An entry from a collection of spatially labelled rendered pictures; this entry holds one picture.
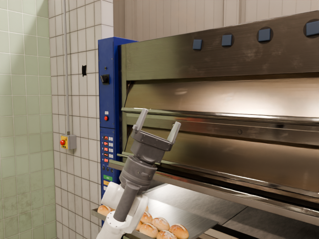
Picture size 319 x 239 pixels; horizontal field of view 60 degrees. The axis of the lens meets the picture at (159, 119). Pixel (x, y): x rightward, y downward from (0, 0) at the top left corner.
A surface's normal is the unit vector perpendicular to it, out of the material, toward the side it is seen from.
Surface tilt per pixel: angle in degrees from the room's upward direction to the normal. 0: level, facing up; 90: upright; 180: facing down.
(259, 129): 90
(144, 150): 97
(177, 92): 70
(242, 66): 90
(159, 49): 90
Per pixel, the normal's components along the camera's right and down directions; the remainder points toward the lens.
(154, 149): 0.37, 0.21
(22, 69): 0.75, 0.06
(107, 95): -0.66, 0.07
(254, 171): -0.62, -0.27
